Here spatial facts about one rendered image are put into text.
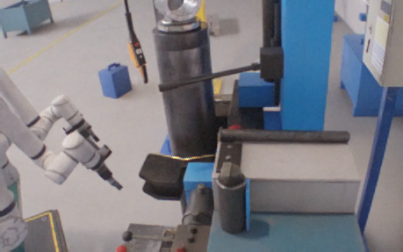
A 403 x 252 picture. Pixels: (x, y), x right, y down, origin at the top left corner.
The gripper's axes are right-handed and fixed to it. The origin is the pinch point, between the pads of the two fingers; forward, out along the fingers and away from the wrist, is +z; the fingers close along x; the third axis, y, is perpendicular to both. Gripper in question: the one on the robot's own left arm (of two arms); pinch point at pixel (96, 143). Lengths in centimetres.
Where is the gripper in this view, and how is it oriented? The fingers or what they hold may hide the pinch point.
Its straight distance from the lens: 198.8
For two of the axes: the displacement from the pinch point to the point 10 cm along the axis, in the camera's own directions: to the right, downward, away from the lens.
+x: -3.0, -3.5, 8.9
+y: 8.2, -5.8, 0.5
